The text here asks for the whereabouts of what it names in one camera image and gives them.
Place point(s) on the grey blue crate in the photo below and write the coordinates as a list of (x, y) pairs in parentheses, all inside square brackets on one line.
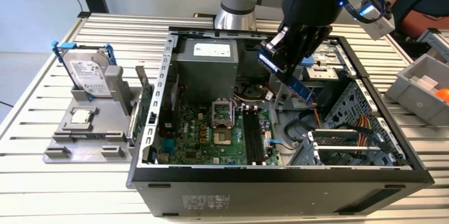
[(436, 42)]

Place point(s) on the black RAM slot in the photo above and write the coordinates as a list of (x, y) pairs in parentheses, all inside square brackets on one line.
[(252, 134), (260, 134), (248, 134), (256, 134)]

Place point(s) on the grey power supply unit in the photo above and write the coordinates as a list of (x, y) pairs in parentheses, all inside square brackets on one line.
[(203, 76)]

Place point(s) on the white block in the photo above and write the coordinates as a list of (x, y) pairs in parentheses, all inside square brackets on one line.
[(424, 82)]

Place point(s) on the metal disk bay cage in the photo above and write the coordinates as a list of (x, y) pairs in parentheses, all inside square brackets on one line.
[(334, 137)]

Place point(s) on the red chair seat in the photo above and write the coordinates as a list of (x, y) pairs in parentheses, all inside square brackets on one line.
[(422, 24)]

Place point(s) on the green motherboard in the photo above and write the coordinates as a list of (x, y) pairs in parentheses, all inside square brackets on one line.
[(196, 153)]

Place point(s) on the grey parts rack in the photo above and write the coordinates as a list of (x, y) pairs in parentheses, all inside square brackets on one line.
[(106, 118)]

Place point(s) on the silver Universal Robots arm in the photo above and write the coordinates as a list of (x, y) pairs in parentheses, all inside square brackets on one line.
[(239, 3)]

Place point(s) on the black PC case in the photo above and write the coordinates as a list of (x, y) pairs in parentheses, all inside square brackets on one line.
[(246, 195)]

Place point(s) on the grey metal drive bay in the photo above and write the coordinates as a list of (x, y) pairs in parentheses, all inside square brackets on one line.
[(323, 74)]

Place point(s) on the grey plastic bin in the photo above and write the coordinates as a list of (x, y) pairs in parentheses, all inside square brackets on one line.
[(418, 103)]

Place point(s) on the CPU socket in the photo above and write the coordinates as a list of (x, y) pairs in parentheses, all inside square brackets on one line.
[(223, 137)]

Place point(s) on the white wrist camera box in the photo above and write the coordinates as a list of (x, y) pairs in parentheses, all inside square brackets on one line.
[(380, 25)]

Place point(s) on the RAM stick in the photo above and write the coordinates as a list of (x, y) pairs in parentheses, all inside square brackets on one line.
[(87, 137), (298, 84)]

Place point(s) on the hard disk in blue carrier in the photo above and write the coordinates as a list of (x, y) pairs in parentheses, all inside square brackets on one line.
[(86, 74)]

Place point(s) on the orange ball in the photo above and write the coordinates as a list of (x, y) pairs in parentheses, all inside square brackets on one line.
[(442, 95)]

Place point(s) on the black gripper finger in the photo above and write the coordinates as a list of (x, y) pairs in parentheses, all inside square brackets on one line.
[(286, 55), (311, 42)]

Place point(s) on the blue plastic drive latch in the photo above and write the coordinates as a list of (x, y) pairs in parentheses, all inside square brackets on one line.
[(308, 61)]

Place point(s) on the green graphics card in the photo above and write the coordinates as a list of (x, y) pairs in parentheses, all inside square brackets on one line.
[(146, 97)]

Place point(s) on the silver CPU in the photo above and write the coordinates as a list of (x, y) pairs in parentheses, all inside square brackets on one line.
[(81, 116)]

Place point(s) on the black round cooler fan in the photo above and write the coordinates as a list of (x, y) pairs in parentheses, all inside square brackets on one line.
[(251, 92)]

